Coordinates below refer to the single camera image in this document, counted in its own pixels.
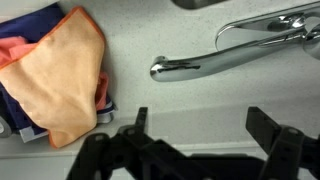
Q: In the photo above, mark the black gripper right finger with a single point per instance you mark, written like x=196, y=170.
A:
x=283, y=150

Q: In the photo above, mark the grey round object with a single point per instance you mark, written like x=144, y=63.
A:
x=4, y=128

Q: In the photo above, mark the chrome faucet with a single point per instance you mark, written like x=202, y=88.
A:
x=200, y=65

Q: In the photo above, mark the peach orange-trimmed cloth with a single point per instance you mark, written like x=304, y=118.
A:
x=56, y=76

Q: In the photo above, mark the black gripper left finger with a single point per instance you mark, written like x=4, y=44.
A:
x=110, y=156

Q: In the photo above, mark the navy blue towel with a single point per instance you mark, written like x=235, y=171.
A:
x=33, y=25

